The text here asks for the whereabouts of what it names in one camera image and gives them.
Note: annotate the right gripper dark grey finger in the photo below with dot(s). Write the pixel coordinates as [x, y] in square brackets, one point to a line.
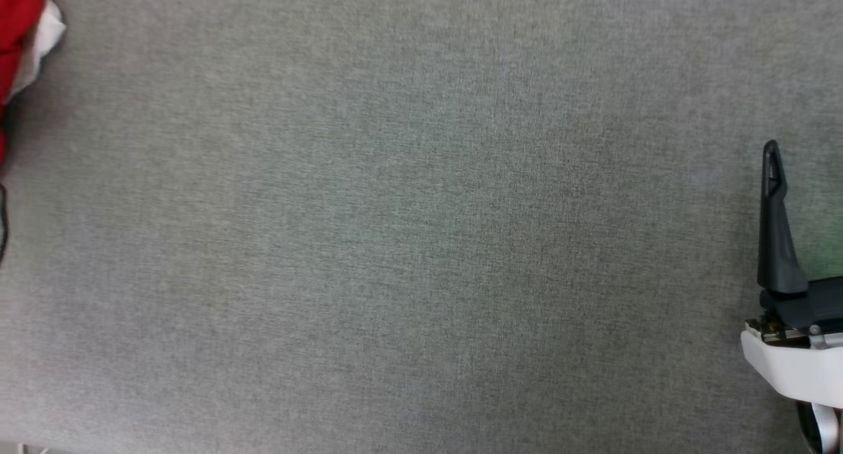
[776, 256]

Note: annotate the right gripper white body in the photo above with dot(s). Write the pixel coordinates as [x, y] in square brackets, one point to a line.
[807, 365]

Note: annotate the red garment with white trim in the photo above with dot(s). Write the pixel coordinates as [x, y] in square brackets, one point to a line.
[16, 19]

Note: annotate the grey fabric sofa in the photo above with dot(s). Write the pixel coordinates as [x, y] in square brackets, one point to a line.
[395, 217]

